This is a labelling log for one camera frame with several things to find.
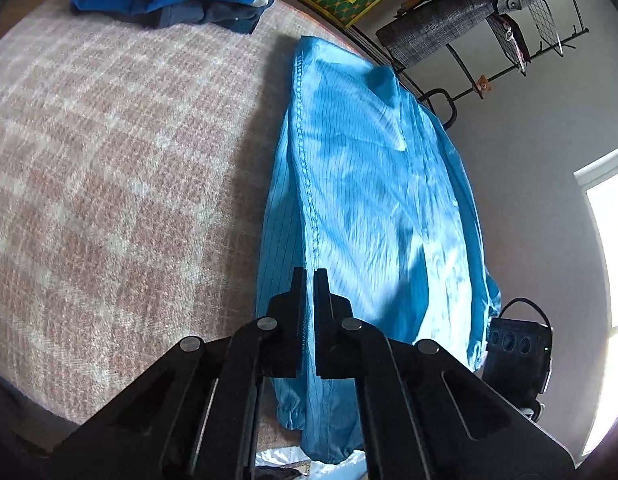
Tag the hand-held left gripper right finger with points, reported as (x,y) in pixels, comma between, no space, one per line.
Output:
(321,320)

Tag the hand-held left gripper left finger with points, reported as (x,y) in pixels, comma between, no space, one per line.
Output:
(296,310)

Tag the light blue pinstriped coverall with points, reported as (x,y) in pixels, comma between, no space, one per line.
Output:
(364,185)

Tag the black metal clothes rack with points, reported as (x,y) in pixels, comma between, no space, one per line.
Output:
(436,90)

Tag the pink white clothes hanger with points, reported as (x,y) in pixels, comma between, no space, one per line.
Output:
(511,35)

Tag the window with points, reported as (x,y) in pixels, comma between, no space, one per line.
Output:
(609,260)

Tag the clear plastic sheet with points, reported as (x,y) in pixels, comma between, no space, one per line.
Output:
(279,461)

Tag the pink white plaid blanket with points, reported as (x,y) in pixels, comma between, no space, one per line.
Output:
(114,160)

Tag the small brown bear toy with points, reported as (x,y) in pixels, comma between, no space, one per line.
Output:
(482,87)

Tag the slate blue folded garment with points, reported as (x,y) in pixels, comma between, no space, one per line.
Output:
(214,15)

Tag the grey plaid coat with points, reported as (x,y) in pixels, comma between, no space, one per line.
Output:
(439,25)

